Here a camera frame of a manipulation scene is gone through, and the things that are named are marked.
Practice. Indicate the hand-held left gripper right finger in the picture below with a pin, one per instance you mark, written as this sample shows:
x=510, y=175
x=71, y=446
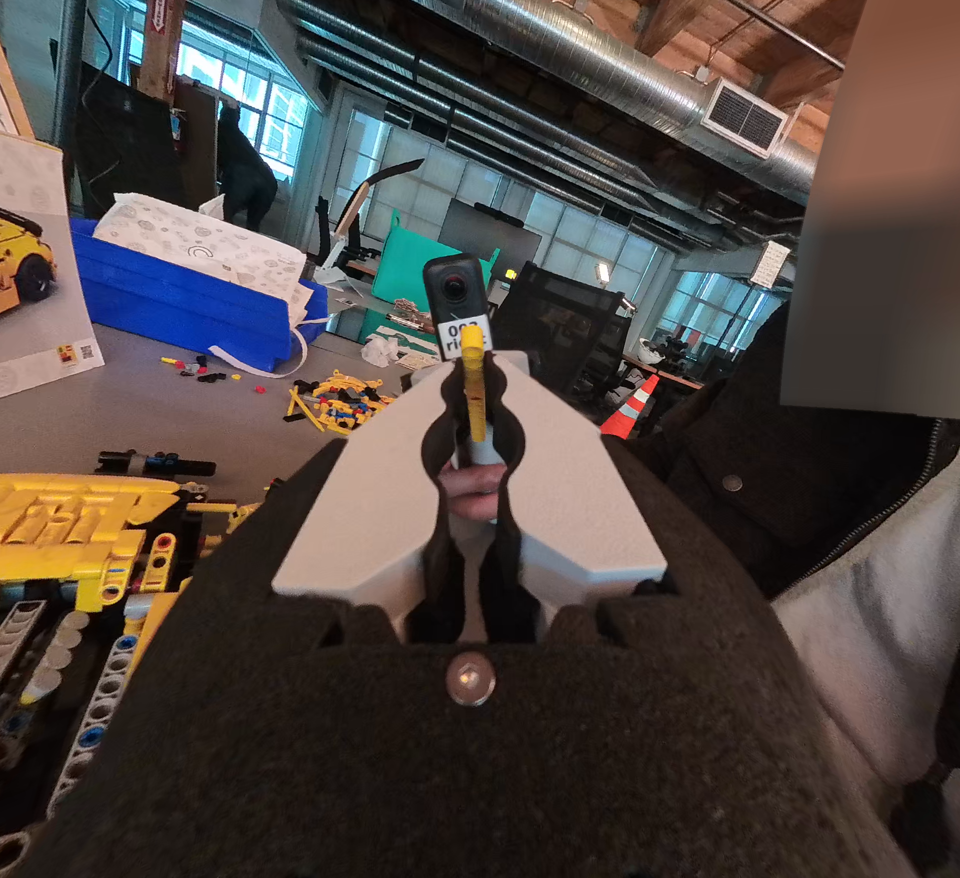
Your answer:
x=585, y=511

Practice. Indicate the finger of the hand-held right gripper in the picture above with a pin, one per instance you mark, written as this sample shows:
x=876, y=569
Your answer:
x=525, y=362
x=427, y=374

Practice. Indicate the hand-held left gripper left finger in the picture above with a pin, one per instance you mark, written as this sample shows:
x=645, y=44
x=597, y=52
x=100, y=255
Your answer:
x=360, y=518

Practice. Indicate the yellow brick pile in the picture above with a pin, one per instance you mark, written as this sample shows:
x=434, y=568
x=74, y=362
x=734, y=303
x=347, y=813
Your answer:
x=341, y=398

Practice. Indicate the grey black brick chassis module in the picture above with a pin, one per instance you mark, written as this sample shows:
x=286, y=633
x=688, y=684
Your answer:
x=150, y=462

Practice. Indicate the yellow toy brick car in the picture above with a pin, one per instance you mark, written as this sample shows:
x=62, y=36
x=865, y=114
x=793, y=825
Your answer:
x=60, y=518

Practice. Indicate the person's right hand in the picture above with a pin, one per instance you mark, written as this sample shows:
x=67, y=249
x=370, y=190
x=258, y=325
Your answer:
x=472, y=492

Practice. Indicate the white printed leaflet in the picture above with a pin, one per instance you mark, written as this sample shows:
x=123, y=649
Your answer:
x=405, y=338

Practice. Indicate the brown wooden model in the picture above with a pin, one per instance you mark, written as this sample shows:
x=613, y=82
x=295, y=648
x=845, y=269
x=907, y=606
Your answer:
x=409, y=312

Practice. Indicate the white crumpled plastic wrap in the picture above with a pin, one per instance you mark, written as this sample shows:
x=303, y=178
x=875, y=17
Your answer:
x=381, y=352

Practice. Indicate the teal container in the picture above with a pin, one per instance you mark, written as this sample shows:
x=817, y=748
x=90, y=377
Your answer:
x=405, y=263

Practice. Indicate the large grey display screen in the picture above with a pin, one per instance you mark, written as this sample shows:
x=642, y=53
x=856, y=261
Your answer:
x=517, y=248

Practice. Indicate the orange white traffic cone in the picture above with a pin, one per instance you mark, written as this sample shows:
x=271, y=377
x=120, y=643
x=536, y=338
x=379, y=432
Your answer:
x=634, y=406

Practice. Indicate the white hard hat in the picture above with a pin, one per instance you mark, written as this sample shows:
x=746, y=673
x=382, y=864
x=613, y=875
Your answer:
x=649, y=352

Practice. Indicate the scattered small brick pieces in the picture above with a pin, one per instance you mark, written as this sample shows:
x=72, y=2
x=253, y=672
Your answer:
x=202, y=368

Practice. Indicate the black standing figure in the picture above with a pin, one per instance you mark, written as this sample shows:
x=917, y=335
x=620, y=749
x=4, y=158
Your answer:
x=244, y=181

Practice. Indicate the white hanging paper sign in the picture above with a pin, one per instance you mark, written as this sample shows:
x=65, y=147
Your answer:
x=770, y=263

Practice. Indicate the white printed paper bag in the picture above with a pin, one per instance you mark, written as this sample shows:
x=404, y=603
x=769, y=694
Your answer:
x=187, y=233

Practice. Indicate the person's white shirt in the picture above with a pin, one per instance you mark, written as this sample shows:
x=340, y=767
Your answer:
x=862, y=630

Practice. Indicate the white air vent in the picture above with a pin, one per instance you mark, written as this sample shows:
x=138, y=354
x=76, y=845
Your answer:
x=746, y=117

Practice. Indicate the white instruction booklet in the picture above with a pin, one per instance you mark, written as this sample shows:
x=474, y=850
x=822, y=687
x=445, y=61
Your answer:
x=37, y=181

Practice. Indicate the black camera bar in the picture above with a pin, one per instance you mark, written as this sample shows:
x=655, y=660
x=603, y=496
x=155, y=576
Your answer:
x=499, y=213

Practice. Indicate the silver ventilation duct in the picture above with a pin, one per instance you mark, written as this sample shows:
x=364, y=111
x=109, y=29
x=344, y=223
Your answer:
x=585, y=46

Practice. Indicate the wooden post with red sign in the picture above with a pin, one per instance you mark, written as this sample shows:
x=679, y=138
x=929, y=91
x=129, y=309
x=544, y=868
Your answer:
x=169, y=31

